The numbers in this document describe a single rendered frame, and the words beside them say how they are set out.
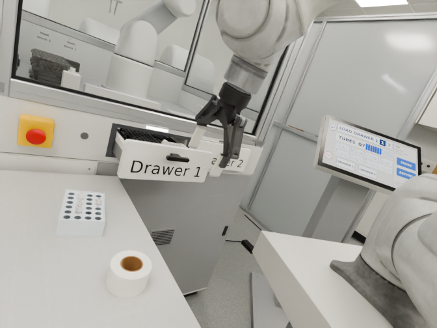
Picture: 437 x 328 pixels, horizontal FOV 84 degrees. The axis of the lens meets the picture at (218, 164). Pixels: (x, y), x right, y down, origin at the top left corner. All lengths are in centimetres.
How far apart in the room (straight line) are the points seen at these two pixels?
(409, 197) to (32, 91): 87
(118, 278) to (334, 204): 120
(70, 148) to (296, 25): 67
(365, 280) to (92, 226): 57
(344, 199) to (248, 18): 122
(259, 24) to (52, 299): 49
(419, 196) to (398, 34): 188
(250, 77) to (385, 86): 175
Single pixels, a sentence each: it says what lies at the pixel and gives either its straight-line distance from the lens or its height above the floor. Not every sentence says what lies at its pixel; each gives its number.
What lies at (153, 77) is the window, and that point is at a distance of 85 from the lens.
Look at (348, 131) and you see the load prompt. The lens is 143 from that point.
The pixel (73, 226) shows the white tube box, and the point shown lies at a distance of 58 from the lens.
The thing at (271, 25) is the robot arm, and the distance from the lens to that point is 38.
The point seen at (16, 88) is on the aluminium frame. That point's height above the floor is 97.
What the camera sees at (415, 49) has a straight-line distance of 228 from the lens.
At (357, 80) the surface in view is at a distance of 234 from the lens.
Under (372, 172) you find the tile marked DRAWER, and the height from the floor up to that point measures 101.
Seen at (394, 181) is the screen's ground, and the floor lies 100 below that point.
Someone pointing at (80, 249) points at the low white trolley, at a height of 76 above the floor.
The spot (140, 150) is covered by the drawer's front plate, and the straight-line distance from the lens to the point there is 70.
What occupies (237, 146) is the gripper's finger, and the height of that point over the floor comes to 102.
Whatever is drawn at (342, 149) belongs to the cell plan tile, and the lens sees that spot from 135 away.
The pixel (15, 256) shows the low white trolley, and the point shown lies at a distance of 55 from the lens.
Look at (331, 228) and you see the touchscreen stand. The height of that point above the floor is 64.
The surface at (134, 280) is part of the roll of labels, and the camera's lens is 46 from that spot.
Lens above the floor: 112
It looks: 15 degrees down
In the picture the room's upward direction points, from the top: 19 degrees clockwise
